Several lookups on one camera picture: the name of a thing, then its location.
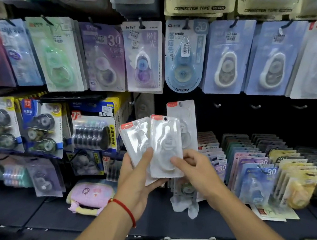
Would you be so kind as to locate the person's left hand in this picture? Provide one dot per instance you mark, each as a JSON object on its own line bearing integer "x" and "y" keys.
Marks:
{"x": 132, "y": 185}

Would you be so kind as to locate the person's right hand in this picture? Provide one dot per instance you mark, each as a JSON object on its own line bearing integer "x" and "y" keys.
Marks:
{"x": 203, "y": 176}

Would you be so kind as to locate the person's right thumb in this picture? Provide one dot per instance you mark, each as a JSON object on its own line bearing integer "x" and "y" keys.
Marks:
{"x": 182, "y": 165}

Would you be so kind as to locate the person's left thumb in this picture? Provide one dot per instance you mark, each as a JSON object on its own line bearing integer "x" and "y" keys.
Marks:
{"x": 145, "y": 160}

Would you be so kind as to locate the white correction tape packet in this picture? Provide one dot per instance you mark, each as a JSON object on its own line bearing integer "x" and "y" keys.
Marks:
{"x": 165, "y": 140}
{"x": 186, "y": 120}
{"x": 135, "y": 140}

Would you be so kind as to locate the person's left forearm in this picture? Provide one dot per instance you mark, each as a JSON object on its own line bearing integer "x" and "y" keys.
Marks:
{"x": 98, "y": 239}

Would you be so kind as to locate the person's right forearm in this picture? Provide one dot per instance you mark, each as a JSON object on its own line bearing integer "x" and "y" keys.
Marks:
{"x": 247, "y": 223}

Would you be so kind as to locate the clear hanging tape packets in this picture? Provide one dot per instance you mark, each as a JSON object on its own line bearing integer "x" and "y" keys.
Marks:
{"x": 185, "y": 199}

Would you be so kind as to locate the black tape refill packet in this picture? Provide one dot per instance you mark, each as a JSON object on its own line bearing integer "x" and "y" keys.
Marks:
{"x": 85, "y": 163}

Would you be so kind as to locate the yellow boxed tape refill pack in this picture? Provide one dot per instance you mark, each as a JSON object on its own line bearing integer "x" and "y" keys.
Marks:
{"x": 95, "y": 126}

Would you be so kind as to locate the pink plush pencil case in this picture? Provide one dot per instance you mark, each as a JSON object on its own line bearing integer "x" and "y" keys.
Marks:
{"x": 91, "y": 197}

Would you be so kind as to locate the black display hook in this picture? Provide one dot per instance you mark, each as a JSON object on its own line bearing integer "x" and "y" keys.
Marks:
{"x": 255, "y": 106}
{"x": 300, "y": 106}
{"x": 217, "y": 105}

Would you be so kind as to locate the row of blue purple packets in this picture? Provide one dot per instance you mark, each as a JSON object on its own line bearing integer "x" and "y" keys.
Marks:
{"x": 253, "y": 175}

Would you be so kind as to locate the clear packet with dark tape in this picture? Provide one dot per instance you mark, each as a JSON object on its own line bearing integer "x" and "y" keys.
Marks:
{"x": 45, "y": 178}

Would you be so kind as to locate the flat white card packet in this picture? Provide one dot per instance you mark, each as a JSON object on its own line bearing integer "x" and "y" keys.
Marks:
{"x": 272, "y": 212}

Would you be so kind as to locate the lavender white hanging tape packet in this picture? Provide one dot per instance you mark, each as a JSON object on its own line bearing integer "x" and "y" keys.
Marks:
{"x": 143, "y": 56}

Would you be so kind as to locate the blue card tape multipack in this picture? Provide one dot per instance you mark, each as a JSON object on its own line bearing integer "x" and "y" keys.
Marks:
{"x": 41, "y": 128}
{"x": 0, "y": 124}

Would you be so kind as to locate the round blue hanging tape packet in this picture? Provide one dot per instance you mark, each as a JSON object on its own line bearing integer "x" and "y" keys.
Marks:
{"x": 182, "y": 57}

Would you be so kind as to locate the purple hanging tape packet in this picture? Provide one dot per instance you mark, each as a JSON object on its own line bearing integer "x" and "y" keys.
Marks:
{"x": 103, "y": 56}

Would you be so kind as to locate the row of yellow packets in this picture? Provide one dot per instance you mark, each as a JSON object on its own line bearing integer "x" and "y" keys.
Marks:
{"x": 297, "y": 178}

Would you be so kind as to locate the periwinkle packet with white tape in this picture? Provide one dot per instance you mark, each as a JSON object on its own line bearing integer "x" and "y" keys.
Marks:
{"x": 272, "y": 59}
{"x": 226, "y": 57}

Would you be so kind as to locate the pastel tape rolls pack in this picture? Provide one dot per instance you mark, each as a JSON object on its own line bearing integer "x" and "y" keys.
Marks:
{"x": 8, "y": 174}

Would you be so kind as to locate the green hanging tape packet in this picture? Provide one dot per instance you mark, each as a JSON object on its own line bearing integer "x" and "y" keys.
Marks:
{"x": 56, "y": 53}

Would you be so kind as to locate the light blue hanging tape packet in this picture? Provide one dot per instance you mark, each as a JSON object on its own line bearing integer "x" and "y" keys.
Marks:
{"x": 20, "y": 52}

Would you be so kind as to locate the large white hanging tape packet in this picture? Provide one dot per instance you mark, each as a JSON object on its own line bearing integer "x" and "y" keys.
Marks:
{"x": 314, "y": 66}

